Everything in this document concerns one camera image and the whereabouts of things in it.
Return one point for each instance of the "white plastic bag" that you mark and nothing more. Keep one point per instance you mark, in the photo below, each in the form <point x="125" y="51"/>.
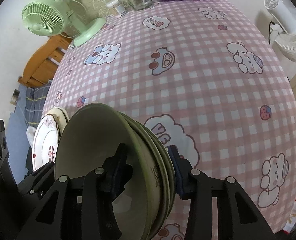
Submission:
<point x="30" y="134"/>

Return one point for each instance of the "red pattern white plate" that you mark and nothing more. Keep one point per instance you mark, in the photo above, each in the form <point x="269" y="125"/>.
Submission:
<point x="45" y="143"/>

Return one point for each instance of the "green desk fan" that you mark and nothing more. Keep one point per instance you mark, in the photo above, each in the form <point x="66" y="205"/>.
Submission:
<point x="51" y="17"/>

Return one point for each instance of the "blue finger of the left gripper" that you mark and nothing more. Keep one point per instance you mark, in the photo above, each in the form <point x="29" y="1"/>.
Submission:
<point x="44" y="176"/>

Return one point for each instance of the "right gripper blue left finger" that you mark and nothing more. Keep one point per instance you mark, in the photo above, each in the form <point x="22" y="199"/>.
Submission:
<point x="81" y="208"/>

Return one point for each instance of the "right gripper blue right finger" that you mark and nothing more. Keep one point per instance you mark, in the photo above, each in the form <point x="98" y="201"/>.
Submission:
<point x="237" y="215"/>

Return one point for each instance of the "cotton swab container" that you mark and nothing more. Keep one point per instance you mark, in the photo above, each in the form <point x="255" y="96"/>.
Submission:
<point x="116" y="8"/>

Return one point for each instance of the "pink checkered tablecloth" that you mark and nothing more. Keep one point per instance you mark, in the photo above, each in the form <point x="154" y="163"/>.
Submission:
<point x="201" y="77"/>

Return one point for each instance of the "grey plaid cloth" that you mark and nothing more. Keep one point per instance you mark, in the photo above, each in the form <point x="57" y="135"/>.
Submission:
<point x="35" y="100"/>

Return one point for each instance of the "wooden chair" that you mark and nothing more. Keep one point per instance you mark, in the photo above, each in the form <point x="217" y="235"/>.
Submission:
<point x="43" y="64"/>

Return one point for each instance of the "ceramic bowl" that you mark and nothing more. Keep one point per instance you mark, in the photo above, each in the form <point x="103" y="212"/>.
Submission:
<point x="93" y="134"/>
<point x="163" y="174"/>
<point x="168" y="165"/>

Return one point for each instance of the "white standing fan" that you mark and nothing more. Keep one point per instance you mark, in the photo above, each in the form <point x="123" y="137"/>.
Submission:
<point x="283" y="32"/>

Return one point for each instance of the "round yellow flower plate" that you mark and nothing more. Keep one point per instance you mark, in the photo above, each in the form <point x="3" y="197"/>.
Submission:
<point x="61" y="117"/>

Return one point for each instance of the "wall socket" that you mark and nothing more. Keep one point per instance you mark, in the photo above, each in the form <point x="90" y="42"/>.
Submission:
<point x="15" y="97"/>

